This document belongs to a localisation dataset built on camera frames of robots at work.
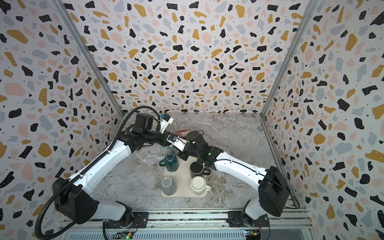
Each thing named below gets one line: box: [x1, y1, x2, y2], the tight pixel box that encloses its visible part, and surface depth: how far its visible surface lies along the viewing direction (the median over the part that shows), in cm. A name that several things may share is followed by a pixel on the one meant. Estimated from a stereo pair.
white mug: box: [190, 175, 212, 195], surface depth 80 cm
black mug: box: [189, 160, 211, 178], surface depth 83 cm
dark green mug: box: [159, 153, 180, 172], surface depth 87 cm
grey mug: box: [156, 177, 174, 195], surface depth 78 cm
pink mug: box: [175, 129, 192, 138], surface depth 78 cm
